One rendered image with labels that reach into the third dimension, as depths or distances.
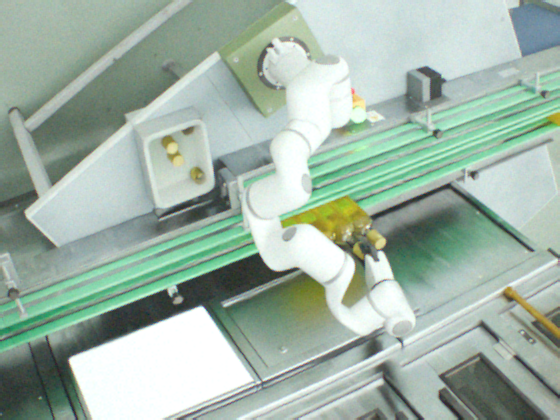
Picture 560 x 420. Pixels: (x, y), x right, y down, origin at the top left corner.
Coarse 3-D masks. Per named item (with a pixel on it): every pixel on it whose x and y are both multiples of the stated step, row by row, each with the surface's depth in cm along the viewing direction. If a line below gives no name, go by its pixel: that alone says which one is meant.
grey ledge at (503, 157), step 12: (528, 144) 247; (540, 144) 250; (492, 156) 241; (504, 156) 244; (516, 156) 245; (480, 168) 240; (444, 180) 234; (456, 180) 236; (408, 192) 228; (420, 192) 231; (384, 204) 226; (396, 204) 228
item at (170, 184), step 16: (176, 128) 181; (144, 144) 179; (160, 144) 190; (192, 144) 195; (208, 144) 189; (160, 160) 192; (192, 160) 197; (208, 160) 191; (160, 176) 195; (176, 176) 197; (208, 176) 195; (160, 192) 195; (176, 192) 195; (192, 192) 195
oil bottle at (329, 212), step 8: (312, 208) 202; (320, 208) 200; (328, 208) 200; (336, 208) 200; (320, 216) 199; (328, 216) 197; (336, 216) 197; (344, 216) 197; (336, 224) 194; (344, 224) 194; (352, 224) 194; (336, 232) 193; (344, 232) 193; (352, 232) 194; (336, 240) 195
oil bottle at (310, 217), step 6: (306, 210) 200; (312, 210) 200; (300, 216) 198; (306, 216) 198; (312, 216) 198; (318, 216) 198; (306, 222) 196; (312, 222) 196; (318, 222) 196; (324, 222) 195; (318, 228) 193; (324, 228) 193; (330, 228) 193; (324, 234) 191; (330, 234) 191
